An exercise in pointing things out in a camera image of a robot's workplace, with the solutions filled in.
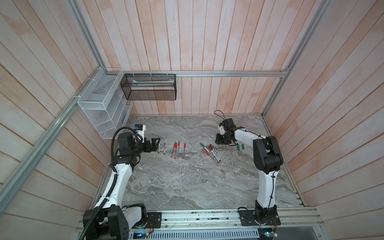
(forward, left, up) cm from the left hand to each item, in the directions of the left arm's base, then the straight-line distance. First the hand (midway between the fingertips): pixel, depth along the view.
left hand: (153, 141), depth 82 cm
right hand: (+13, -40, -18) cm, 46 cm away
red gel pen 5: (+1, -34, -19) cm, 39 cm away
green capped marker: (+9, -30, -19) cm, 37 cm away
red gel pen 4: (+8, -17, -19) cm, 27 cm away
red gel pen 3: (+7, -13, -19) cm, 24 cm away
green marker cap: (+8, -54, -19) cm, 58 cm away
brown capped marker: (+4, -37, -19) cm, 42 cm away
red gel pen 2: (+5, -11, -19) cm, 23 cm away
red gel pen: (+4, -9, -19) cm, 21 cm away
